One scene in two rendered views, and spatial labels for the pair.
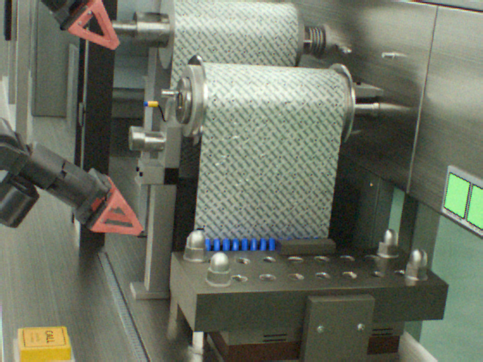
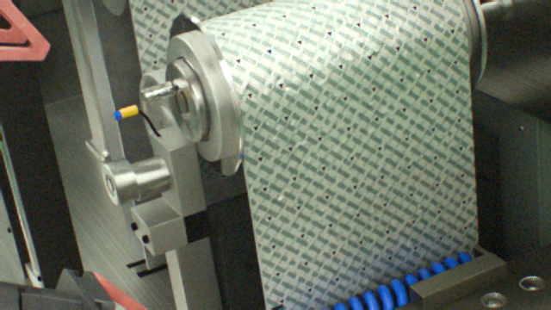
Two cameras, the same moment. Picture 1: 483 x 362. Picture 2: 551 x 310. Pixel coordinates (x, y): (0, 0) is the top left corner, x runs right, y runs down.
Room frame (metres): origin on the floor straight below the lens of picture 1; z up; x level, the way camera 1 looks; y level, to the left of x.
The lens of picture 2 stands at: (0.42, 0.11, 1.61)
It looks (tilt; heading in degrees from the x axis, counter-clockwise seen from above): 26 degrees down; 355
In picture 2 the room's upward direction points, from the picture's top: 8 degrees counter-clockwise
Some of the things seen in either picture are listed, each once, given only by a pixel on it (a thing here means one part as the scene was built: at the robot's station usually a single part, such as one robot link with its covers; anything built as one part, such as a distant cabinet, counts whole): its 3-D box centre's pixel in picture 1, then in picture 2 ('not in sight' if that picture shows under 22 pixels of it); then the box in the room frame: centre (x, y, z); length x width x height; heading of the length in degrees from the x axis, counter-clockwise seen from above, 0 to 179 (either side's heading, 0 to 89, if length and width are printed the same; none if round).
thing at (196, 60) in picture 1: (193, 101); (205, 95); (1.30, 0.09, 1.25); 0.15 x 0.01 x 0.15; 19
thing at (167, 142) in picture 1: (153, 210); (181, 283); (1.32, 0.14, 1.05); 0.06 x 0.05 x 0.31; 109
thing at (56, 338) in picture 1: (43, 344); not in sight; (1.07, 0.26, 0.91); 0.07 x 0.07 x 0.02; 19
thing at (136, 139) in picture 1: (136, 138); (120, 182); (1.31, 0.18, 1.18); 0.04 x 0.02 x 0.04; 19
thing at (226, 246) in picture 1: (264, 248); (388, 301); (1.26, -0.05, 1.03); 0.21 x 0.04 x 0.03; 109
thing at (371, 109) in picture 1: (354, 108); (471, 12); (1.39, -0.18, 1.25); 0.07 x 0.04 x 0.04; 109
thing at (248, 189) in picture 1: (266, 194); (370, 213); (1.28, -0.04, 1.11); 0.23 x 0.01 x 0.18; 109
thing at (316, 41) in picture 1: (307, 40); not in sight; (1.63, -0.10, 1.33); 0.07 x 0.07 x 0.07; 19
